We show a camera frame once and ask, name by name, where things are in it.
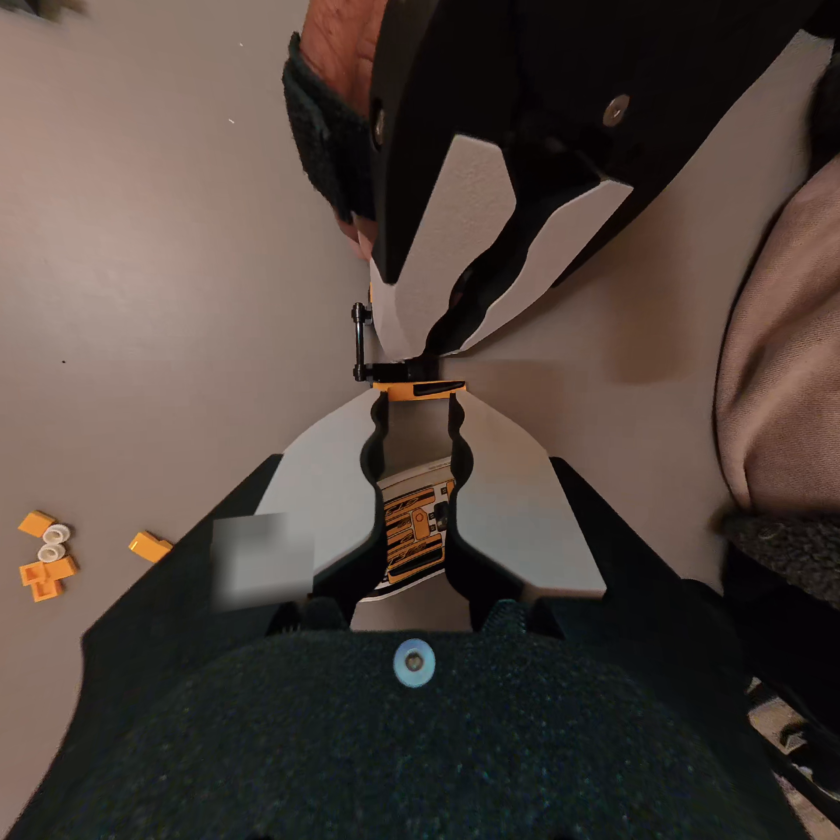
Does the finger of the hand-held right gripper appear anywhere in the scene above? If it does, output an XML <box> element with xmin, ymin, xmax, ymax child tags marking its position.
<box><xmin>427</xmin><ymin>178</ymin><xmax>635</xmax><ymax>358</ymax></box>
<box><xmin>369</xmin><ymin>133</ymin><xmax>519</xmax><ymax>365</ymax></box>

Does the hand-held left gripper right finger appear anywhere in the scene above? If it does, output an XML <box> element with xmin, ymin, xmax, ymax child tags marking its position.
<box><xmin>446</xmin><ymin>392</ymin><xmax>608</xmax><ymax>624</ymax></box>

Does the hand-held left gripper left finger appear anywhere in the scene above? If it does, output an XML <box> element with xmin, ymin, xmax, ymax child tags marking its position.
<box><xmin>255</xmin><ymin>387</ymin><xmax>389</xmax><ymax>605</ymax></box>

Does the lego sticker sheet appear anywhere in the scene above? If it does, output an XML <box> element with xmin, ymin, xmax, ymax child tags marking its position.
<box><xmin>364</xmin><ymin>456</ymin><xmax>457</xmax><ymax>601</ymax></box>

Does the orange black lego sub-assembly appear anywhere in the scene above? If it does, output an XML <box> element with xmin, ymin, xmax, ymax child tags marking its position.
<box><xmin>351</xmin><ymin>302</ymin><xmax>468</xmax><ymax>403</ymax></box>

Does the scattered small lego pieces group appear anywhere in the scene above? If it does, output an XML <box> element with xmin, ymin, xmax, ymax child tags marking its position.
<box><xmin>18</xmin><ymin>511</ymin><xmax>173</xmax><ymax>602</ymax></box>

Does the person's right hand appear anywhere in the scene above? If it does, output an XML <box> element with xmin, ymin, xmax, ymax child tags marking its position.
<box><xmin>301</xmin><ymin>0</ymin><xmax>389</xmax><ymax>263</ymax></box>

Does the beige hoodie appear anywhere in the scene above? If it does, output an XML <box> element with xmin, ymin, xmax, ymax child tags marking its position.
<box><xmin>715</xmin><ymin>157</ymin><xmax>840</xmax><ymax>519</ymax></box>

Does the dark fleece jacket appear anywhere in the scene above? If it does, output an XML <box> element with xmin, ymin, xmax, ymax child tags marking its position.
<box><xmin>722</xmin><ymin>512</ymin><xmax>840</xmax><ymax>611</ymax></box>

